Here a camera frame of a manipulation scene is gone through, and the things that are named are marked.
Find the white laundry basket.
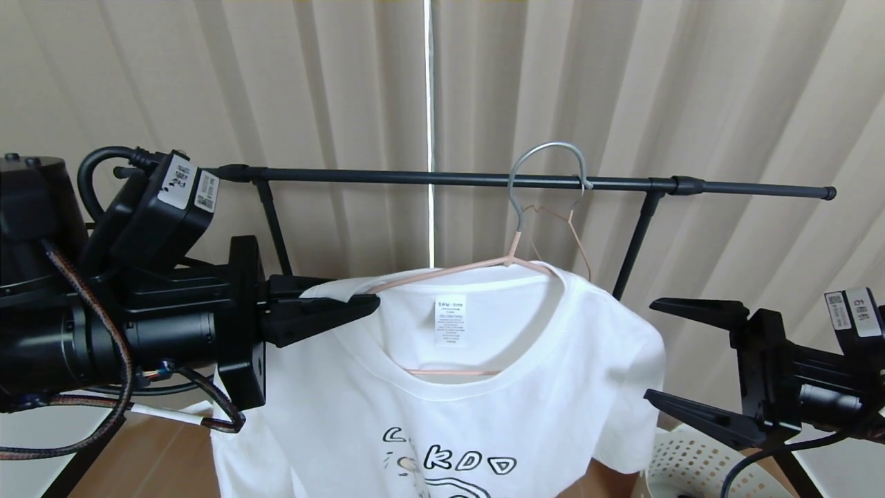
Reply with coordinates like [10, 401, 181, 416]
[646, 427, 792, 498]

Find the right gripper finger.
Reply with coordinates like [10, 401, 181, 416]
[643, 389, 770, 451]
[649, 297, 752, 331]

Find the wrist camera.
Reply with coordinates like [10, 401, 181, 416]
[77, 147, 221, 277]
[824, 287, 885, 378]

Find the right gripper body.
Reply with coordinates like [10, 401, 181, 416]
[732, 309, 885, 443]

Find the pink clothes hanger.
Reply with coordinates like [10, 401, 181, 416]
[522, 176, 594, 281]
[360, 142, 594, 378]

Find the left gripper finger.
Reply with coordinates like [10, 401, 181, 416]
[267, 275, 334, 300]
[265, 294, 381, 348]

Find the black clothes rack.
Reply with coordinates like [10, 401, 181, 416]
[113, 165, 837, 299]

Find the white printed t-shirt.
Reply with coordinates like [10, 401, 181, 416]
[211, 265, 668, 498]

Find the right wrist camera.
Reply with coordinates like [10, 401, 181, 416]
[824, 287, 885, 378]

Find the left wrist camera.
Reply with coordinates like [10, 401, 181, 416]
[77, 147, 221, 277]

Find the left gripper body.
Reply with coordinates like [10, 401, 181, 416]
[124, 237, 268, 410]

